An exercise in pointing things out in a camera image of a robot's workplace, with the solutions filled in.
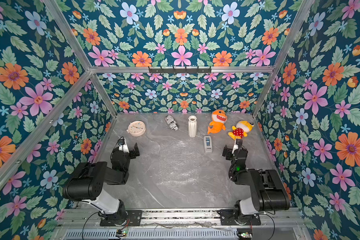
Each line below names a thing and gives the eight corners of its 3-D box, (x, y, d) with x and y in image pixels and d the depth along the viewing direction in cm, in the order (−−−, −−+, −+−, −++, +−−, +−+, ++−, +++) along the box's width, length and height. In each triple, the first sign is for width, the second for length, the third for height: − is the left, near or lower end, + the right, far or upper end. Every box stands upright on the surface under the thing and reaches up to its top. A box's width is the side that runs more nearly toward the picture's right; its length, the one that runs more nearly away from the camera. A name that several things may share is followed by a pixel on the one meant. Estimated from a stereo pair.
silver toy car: (172, 131, 110) (172, 129, 108) (164, 119, 118) (164, 116, 116) (179, 128, 112) (179, 126, 110) (171, 116, 120) (171, 114, 118)
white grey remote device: (204, 153, 100) (205, 149, 96) (204, 139, 107) (204, 135, 103) (211, 153, 100) (212, 149, 96) (210, 139, 107) (211, 135, 103)
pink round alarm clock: (127, 136, 109) (125, 133, 106) (131, 123, 116) (130, 120, 114) (143, 136, 109) (142, 133, 106) (147, 123, 116) (146, 120, 114)
